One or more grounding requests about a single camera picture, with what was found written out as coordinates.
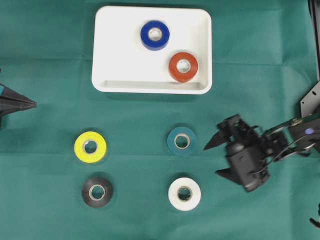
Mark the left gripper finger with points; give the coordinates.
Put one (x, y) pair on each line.
(8, 94)
(8, 109)

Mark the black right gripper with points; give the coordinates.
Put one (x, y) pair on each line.
(234, 129)

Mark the white tape roll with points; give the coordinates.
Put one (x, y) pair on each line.
(195, 194)

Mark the red tape roll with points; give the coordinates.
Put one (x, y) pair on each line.
(183, 66)

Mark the black tape roll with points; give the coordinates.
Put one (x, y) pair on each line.
(97, 190)

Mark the blue tape roll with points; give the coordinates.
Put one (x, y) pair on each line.
(146, 40)

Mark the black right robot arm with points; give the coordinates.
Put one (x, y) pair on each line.
(302, 134)

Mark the teal green tape roll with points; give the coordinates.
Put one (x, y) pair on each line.
(182, 141)

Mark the yellow tape roll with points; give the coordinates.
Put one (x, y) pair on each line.
(90, 147)

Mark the green table cloth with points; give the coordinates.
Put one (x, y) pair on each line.
(263, 63)

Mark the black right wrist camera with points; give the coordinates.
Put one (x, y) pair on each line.
(247, 163)

